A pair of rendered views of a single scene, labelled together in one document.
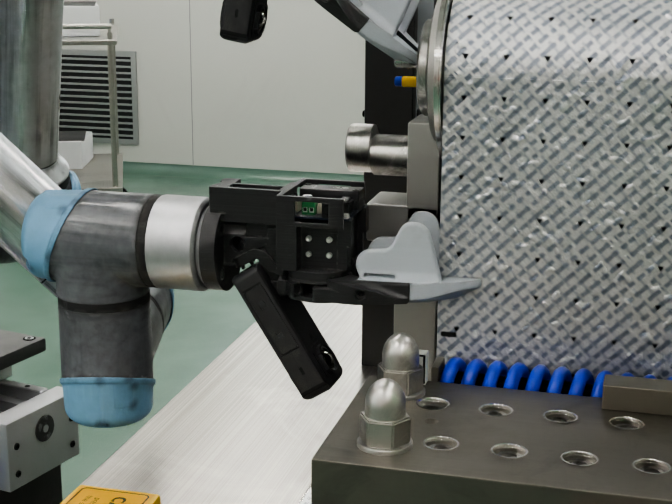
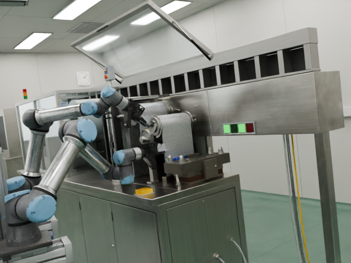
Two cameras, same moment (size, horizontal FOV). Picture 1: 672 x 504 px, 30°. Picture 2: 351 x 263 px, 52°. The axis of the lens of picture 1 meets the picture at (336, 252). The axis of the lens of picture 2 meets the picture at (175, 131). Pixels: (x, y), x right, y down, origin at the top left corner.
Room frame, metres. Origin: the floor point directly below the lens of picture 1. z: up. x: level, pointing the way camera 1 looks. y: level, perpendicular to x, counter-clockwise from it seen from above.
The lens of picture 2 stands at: (-0.48, 1.62, 1.33)
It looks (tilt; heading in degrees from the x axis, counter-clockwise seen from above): 3 degrees down; 307
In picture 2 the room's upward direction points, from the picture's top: 7 degrees counter-clockwise
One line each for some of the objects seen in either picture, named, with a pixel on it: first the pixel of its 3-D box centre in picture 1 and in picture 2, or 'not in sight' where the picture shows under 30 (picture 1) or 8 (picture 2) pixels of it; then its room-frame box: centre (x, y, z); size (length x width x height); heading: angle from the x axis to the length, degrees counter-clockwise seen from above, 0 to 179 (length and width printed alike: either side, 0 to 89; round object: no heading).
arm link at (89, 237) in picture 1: (99, 240); (124, 156); (0.99, 0.19, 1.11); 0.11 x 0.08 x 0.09; 75
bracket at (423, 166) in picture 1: (403, 296); (150, 158); (1.02, -0.06, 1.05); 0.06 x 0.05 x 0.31; 75
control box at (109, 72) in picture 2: not in sight; (108, 73); (1.50, -0.26, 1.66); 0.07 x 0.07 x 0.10; 75
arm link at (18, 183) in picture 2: not in sight; (16, 189); (1.56, 0.53, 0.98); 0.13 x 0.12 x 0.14; 116
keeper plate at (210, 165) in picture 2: not in sight; (210, 168); (0.67, -0.19, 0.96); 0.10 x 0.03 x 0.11; 75
